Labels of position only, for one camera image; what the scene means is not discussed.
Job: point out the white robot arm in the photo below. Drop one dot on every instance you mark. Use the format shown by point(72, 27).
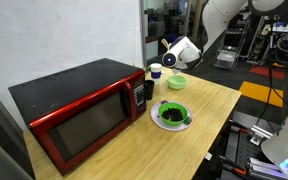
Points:
point(215, 18)

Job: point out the red toy piece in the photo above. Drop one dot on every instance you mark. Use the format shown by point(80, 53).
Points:
point(187, 121)

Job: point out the light green bowl with handle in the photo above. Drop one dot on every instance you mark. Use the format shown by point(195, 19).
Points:
point(177, 82)

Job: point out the wooden ladle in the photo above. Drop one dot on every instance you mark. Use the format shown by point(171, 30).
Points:
point(165, 43)

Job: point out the red and black microwave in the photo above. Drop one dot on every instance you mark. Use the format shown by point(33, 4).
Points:
point(75, 112)

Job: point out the green bowl with dark contents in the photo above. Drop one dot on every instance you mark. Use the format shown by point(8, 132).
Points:
point(172, 113)

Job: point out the white cup with blue band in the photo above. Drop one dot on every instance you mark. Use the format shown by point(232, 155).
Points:
point(155, 69)

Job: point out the black cup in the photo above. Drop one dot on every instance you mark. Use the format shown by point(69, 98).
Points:
point(149, 88)

